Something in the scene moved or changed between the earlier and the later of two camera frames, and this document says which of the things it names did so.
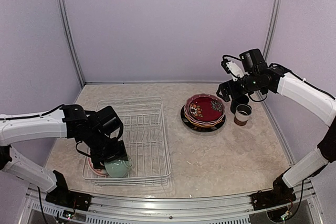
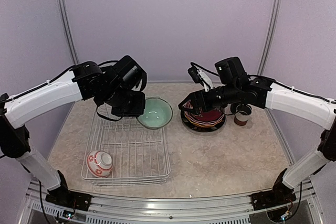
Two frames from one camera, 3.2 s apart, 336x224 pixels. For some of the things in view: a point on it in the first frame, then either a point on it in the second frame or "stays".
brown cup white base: [242, 114] stays
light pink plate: [198, 122] stays
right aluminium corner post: [276, 12] stays
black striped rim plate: [200, 129] stays
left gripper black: [118, 150] to [138, 109]
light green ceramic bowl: [117, 168] to [157, 114]
